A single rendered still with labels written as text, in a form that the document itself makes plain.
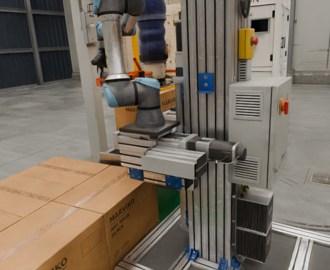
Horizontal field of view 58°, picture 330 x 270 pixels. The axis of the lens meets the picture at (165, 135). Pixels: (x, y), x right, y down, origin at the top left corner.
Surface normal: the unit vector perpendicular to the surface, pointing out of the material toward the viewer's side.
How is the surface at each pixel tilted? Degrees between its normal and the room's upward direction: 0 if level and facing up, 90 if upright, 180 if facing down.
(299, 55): 90
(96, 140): 90
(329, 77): 90
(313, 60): 90
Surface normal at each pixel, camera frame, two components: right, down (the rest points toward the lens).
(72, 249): 0.89, 0.08
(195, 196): -0.52, 0.27
